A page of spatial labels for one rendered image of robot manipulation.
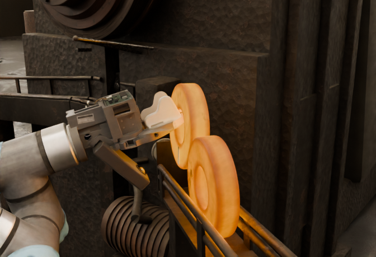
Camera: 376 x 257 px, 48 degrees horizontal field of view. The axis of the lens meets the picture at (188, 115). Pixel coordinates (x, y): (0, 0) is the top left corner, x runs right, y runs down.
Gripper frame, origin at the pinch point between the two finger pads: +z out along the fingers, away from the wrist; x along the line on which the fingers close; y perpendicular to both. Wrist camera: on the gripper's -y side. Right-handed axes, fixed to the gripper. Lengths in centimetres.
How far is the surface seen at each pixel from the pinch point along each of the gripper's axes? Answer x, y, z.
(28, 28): 345, 6, -50
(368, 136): 65, -57, 84
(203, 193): -12.1, -8.8, -3.4
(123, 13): 35.4, 17.5, -1.3
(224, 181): -21.0, -3.0, -1.9
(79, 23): 47, 17, -12
